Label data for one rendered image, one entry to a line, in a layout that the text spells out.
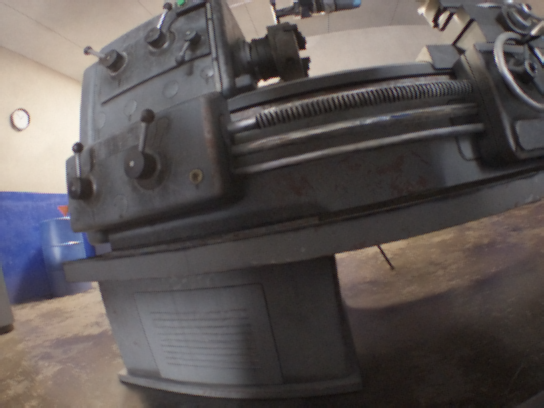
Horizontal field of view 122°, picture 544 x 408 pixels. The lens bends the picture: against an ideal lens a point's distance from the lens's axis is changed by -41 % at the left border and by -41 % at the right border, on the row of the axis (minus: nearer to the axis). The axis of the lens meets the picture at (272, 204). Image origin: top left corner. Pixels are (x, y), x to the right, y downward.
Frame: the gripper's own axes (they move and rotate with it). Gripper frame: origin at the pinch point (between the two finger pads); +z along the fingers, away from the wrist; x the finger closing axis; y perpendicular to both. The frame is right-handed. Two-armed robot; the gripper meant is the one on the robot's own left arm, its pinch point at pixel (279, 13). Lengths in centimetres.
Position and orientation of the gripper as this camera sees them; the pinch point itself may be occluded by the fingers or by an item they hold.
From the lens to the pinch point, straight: 111.2
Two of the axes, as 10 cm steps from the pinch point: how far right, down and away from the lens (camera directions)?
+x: 0.8, -3.1, 9.5
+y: 2.9, 9.2, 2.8
